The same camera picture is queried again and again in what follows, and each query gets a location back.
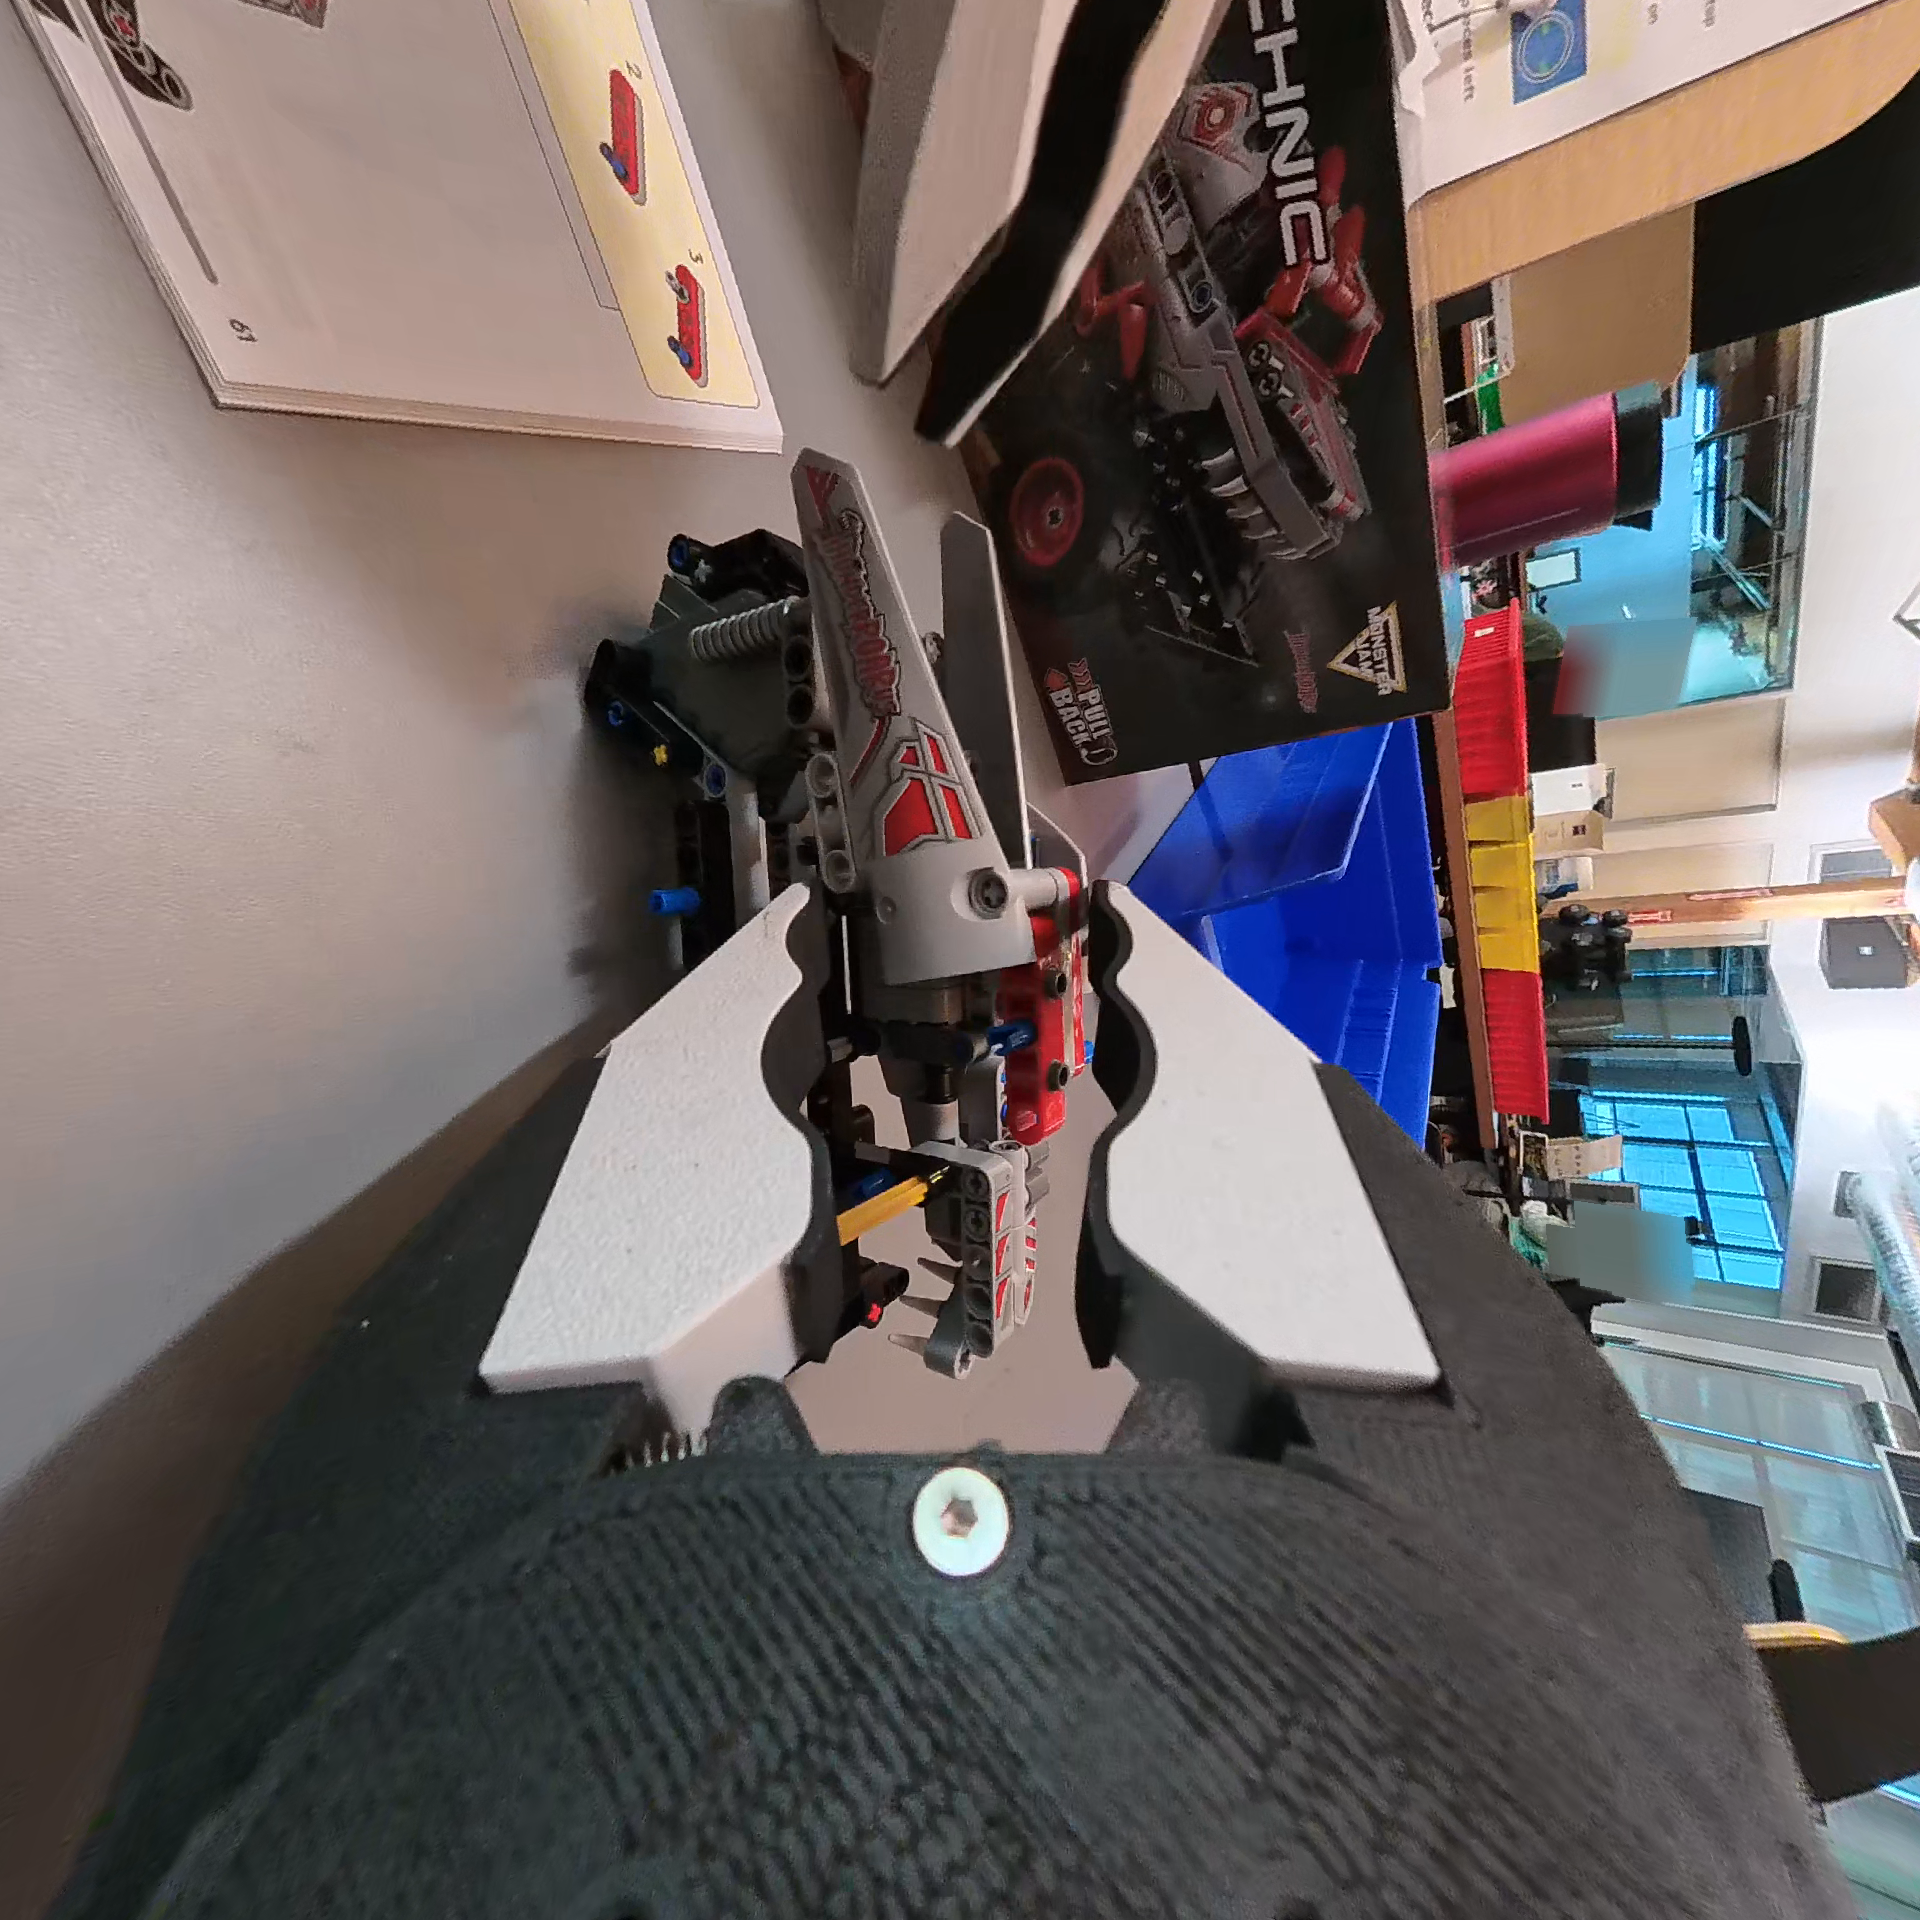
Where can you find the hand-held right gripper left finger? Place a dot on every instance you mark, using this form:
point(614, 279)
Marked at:
point(662, 1199)

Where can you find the yellow plastic bin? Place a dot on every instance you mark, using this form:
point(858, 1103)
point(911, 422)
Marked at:
point(1501, 885)

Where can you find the grey desk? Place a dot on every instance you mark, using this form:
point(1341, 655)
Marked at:
point(301, 721)

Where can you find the maroon water bottle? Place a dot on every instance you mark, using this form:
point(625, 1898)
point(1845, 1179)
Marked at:
point(1532, 481)

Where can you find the grey red toy body panel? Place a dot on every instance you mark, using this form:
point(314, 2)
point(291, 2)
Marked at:
point(900, 779)

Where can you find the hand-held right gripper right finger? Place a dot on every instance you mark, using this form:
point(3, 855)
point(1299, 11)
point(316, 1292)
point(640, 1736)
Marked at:
point(1275, 1216)

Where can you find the blue plastic bin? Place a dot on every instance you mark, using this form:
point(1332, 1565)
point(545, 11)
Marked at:
point(1306, 870)

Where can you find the red plastic bin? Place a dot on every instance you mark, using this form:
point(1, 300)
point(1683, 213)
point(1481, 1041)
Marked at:
point(1494, 704)

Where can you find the white printed instruction sheet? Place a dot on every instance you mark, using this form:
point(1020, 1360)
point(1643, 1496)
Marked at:
point(1770, 46)

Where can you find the toy truck chassis model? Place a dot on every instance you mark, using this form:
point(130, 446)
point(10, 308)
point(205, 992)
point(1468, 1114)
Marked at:
point(705, 675)

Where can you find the building instruction booklet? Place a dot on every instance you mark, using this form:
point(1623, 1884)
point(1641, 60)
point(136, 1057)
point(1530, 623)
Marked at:
point(376, 195)

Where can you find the black toy set box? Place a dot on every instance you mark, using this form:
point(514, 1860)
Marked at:
point(1246, 495)

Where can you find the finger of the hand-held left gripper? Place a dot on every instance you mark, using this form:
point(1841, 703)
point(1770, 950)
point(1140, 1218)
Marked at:
point(977, 180)

